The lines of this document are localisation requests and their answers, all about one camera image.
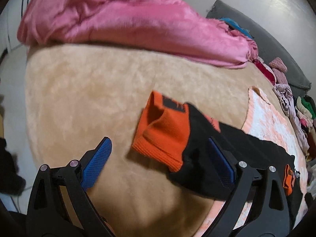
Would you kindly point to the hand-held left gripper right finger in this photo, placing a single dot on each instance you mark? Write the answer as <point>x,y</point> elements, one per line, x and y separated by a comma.
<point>222,163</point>

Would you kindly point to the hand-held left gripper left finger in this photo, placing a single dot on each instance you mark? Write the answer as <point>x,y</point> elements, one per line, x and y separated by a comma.
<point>97,160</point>

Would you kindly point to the black and orange sweater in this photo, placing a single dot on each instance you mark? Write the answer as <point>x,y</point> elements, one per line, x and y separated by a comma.
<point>167,130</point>

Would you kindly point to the pile of folded clothes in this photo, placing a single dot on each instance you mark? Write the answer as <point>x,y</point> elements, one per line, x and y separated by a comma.
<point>308,106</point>

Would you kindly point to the peach and white patterned blanket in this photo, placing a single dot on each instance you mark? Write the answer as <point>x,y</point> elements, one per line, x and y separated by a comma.
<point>266,118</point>

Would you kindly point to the beige fleece blanket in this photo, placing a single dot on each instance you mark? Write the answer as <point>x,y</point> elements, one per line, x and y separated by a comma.
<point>86,91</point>

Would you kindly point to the dark cloth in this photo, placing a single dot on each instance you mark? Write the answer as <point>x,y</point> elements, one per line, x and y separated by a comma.
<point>9,167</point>

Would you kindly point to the lilac garment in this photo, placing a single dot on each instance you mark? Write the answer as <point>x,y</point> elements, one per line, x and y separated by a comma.
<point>286,96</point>

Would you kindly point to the red cloth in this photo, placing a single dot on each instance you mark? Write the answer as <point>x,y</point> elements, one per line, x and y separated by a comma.
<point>265,72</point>

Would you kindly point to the pink fuzzy garment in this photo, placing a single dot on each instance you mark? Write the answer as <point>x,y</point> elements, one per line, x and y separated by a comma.
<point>279,65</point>

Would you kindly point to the teal cloth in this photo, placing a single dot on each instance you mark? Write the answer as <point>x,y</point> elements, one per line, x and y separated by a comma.
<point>237,27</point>

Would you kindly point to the pink duvet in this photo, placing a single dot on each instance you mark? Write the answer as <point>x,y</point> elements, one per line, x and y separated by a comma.
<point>111,12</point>

